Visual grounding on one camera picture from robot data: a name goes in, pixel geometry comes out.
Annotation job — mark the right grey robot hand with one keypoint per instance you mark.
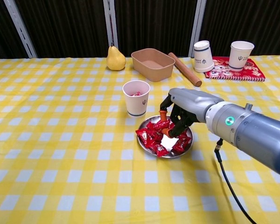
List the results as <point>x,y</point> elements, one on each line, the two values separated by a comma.
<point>191,100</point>

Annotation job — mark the red candy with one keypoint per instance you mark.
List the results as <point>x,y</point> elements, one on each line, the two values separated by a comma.
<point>152,141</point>
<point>135,94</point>
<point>154,132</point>
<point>142,135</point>
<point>158,126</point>
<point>186,137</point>
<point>179,146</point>
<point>161,151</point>

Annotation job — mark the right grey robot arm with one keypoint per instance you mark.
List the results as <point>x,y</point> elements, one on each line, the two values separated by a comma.
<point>259,130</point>

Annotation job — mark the inverted white paper cup stack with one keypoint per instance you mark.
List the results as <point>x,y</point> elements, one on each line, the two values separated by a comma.
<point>203,60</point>

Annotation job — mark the white paper cup blue logo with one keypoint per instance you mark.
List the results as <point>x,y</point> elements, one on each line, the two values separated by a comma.
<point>240,58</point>
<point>136,107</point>

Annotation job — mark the wooden rolling pin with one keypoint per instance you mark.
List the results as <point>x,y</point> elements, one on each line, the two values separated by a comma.
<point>184,70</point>

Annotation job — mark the brown paper food tray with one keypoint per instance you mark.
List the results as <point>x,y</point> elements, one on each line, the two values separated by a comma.
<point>158,74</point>

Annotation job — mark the round metal plate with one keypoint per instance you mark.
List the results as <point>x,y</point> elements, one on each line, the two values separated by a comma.
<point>168,143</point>

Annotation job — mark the red spiral notebook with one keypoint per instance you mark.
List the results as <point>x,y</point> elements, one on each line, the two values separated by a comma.
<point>254,72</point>

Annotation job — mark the yellow pear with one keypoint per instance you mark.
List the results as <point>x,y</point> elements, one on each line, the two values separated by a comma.
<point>116,61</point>

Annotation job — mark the yellow white checkered tablecloth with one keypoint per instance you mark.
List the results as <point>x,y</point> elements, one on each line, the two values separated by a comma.
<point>60,140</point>

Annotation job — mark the black pleated curtain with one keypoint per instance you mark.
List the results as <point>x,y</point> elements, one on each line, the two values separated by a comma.
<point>67,28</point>

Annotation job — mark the white metal frame post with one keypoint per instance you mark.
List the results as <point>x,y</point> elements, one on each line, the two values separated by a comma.
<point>110,23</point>
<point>198,23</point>
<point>21,30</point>

